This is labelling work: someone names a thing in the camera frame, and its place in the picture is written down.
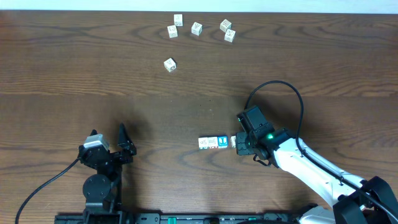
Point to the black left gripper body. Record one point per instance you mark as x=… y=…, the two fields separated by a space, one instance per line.
x=111 y=156

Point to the wooden block green side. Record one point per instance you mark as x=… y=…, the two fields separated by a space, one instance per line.
x=196 y=28

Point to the wooden block ladybug yellow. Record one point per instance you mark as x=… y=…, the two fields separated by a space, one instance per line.
x=213 y=142

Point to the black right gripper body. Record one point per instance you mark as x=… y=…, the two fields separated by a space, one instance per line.
x=252 y=142

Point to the wooden block far left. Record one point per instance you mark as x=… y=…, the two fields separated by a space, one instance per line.
x=172 y=30

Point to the wooden block blue top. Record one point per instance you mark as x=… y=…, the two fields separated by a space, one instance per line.
x=222 y=141

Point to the wooden block soccer ball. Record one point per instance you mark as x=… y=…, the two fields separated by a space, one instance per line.
x=170 y=65

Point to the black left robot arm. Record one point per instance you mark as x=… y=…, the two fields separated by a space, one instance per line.
x=103 y=190

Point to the wooden block letter A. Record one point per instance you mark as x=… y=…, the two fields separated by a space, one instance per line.
x=233 y=141

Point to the wooden block letter G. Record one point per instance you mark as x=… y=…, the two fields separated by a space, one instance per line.
x=203 y=143

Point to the wooden block blue side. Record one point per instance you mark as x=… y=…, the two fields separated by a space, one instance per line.
x=229 y=35

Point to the wooden block back right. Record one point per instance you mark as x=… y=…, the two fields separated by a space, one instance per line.
x=225 y=25

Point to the wooden block back left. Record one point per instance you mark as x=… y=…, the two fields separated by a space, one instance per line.
x=178 y=20

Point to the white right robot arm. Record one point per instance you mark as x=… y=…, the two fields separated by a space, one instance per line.
x=352 y=199

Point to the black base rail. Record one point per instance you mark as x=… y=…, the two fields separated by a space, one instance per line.
x=156 y=218

